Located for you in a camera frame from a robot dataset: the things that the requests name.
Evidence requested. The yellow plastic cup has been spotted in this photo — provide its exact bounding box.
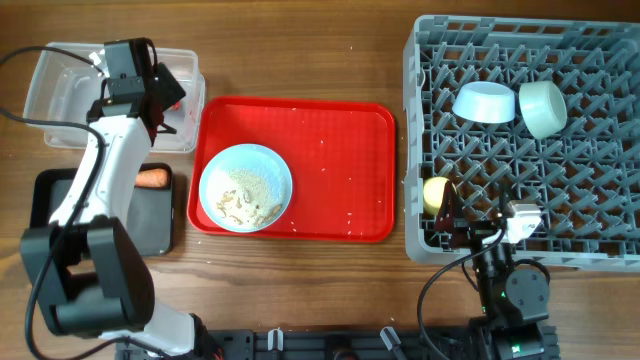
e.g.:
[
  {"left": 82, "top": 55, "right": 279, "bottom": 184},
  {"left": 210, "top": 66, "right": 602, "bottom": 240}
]
[{"left": 423, "top": 177, "right": 449, "bottom": 216}]

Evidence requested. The orange carrot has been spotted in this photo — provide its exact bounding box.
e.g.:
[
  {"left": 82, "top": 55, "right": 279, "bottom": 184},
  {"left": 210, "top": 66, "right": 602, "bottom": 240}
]
[{"left": 135, "top": 168, "right": 171, "bottom": 189}]

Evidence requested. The light blue bowl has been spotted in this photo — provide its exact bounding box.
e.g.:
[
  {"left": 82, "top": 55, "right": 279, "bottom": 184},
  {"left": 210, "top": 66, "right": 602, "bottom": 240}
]
[{"left": 452, "top": 81, "right": 515, "bottom": 124}]

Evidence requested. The light blue plate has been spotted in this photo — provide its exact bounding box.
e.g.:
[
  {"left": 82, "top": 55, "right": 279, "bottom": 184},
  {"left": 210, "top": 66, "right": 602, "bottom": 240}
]
[{"left": 197, "top": 144, "right": 293, "bottom": 234}]

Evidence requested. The mint green bowl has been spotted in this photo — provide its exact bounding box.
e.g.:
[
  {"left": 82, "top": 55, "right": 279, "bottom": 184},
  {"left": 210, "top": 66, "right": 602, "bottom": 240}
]
[{"left": 518, "top": 81, "right": 568, "bottom": 139}]

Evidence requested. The red snack wrapper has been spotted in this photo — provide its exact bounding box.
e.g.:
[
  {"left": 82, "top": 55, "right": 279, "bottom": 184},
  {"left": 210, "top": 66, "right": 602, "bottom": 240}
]
[{"left": 170, "top": 101, "right": 183, "bottom": 111}]

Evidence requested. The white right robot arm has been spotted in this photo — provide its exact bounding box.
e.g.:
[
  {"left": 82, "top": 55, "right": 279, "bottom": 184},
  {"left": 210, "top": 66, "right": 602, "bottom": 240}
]
[{"left": 434, "top": 180, "right": 560, "bottom": 359}]

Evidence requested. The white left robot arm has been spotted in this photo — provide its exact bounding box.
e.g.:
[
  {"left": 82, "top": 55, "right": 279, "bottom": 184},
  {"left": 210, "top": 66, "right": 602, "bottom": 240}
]
[{"left": 20, "top": 38, "right": 220, "bottom": 359}]

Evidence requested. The grey dishwasher rack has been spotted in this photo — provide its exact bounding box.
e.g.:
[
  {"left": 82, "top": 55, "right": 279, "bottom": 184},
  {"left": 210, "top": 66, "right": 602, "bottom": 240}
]
[{"left": 403, "top": 15, "right": 639, "bottom": 272}]

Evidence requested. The clear plastic bin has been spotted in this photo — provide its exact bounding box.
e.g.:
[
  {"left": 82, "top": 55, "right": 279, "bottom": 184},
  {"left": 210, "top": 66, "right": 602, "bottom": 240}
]
[{"left": 23, "top": 48, "right": 206, "bottom": 153}]

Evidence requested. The black plastic bin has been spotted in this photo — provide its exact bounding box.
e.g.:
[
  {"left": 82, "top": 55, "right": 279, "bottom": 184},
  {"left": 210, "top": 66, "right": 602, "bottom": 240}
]
[{"left": 29, "top": 163, "right": 175, "bottom": 256}]

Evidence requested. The red plastic tray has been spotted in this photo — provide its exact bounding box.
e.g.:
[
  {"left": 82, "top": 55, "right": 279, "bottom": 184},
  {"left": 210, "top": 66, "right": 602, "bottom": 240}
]
[{"left": 186, "top": 96, "right": 396, "bottom": 243}]

